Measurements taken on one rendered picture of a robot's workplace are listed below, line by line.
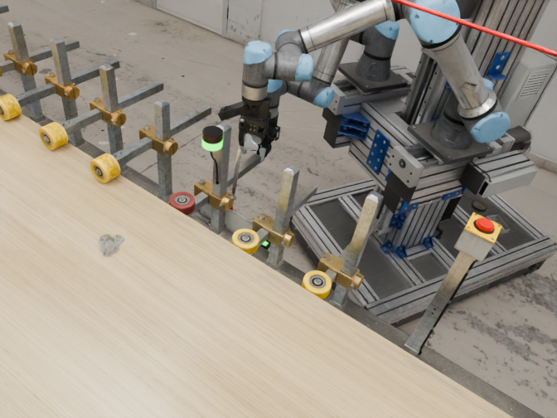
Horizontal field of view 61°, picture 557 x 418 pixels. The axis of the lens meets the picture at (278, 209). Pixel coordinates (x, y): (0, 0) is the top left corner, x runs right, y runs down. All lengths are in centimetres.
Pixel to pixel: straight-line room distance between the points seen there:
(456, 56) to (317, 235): 129
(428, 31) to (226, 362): 97
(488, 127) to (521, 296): 153
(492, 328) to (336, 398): 165
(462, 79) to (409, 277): 118
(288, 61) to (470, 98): 55
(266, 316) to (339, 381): 24
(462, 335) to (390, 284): 47
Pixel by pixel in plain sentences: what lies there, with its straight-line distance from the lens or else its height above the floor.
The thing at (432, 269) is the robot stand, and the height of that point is 21.
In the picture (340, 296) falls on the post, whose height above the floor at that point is 76.
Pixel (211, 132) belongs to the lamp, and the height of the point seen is 114.
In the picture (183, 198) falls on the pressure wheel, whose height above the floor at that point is 91.
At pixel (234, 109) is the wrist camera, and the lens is 144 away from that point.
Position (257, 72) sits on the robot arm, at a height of 131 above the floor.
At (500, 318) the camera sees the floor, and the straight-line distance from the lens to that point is 276.
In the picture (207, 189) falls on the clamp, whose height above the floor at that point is 87.
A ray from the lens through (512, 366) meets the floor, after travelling 261.
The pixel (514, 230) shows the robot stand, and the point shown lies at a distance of 297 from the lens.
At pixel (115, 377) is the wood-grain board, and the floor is 90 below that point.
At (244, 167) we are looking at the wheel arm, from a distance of 171.
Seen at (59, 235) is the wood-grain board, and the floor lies 90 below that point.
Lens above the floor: 191
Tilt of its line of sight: 42 degrees down
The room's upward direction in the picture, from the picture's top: 10 degrees clockwise
